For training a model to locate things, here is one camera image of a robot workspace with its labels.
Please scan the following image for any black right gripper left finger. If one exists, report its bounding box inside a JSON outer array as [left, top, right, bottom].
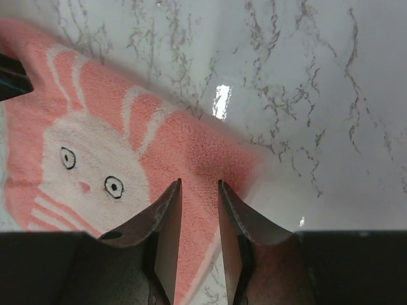
[[1, 180, 182, 304]]

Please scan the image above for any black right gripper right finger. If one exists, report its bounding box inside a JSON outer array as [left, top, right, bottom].
[[218, 181, 406, 304]]

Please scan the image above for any pink white towel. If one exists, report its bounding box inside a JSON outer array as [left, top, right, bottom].
[[1, 18, 263, 304]]

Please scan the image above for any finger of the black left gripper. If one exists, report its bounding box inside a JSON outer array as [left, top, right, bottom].
[[0, 54, 34, 102]]

